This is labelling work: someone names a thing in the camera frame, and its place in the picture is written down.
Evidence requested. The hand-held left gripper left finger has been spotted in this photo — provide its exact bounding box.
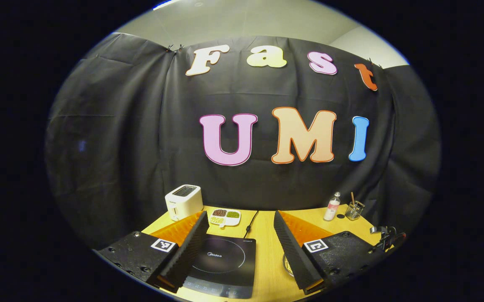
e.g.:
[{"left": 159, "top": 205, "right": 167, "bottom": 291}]
[{"left": 94, "top": 211, "right": 210, "bottom": 294}]

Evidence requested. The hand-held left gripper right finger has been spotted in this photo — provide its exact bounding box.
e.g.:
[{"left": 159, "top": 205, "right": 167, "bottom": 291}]
[{"left": 273, "top": 210, "right": 387, "bottom": 295}]

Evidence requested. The black induction cooktop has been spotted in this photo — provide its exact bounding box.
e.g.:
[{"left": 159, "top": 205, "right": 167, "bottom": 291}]
[{"left": 182, "top": 235, "right": 257, "bottom": 299}]

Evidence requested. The white divided dish with beans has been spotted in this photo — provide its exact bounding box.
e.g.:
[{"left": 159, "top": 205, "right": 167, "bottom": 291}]
[{"left": 208, "top": 208, "right": 241, "bottom": 228}]

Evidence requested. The white toaster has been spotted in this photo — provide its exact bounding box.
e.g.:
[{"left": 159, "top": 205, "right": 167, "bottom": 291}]
[{"left": 165, "top": 185, "right": 204, "bottom": 221}]

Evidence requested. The clear bottle with pink label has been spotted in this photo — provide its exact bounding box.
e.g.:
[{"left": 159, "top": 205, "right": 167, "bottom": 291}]
[{"left": 323, "top": 192, "right": 341, "bottom": 221}]

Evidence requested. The black backdrop cloth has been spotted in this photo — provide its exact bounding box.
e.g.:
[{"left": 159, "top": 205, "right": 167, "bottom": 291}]
[{"left": 44, "top": 33, "right": 442, "bottom": 250}]

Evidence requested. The wire mesh holder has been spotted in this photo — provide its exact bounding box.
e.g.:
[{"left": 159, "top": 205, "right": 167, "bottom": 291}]
[{"left": 345, "top": 200, "right": 365, "bottom": 221}]

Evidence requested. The black power cable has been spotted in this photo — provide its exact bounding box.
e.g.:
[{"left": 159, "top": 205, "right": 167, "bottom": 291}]
[{"left": 244, "top": 211, "right": 259, "bottom": 239}]

